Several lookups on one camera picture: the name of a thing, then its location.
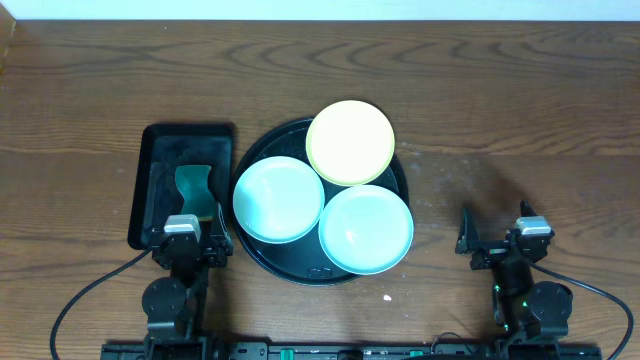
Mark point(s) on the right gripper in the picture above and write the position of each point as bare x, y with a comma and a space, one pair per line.
469, 243

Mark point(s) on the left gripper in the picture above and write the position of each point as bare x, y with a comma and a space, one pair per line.
188, 248

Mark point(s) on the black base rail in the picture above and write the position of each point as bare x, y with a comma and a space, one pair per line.
263, 351

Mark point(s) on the green yellow sponge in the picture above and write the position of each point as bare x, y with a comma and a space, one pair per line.
192, 184

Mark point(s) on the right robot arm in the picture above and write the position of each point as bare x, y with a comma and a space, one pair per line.
534, 314

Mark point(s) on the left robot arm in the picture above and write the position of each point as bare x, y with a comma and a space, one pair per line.
175, 305

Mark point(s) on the rectangular black tray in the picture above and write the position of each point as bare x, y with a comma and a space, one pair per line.
164, 147

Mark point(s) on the round black tray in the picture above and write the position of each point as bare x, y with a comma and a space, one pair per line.
303, 261

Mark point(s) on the light green plate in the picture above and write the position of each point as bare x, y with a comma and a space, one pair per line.
278, 200
366, 230

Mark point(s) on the yellow plate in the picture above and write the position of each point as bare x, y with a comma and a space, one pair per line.
350, 143

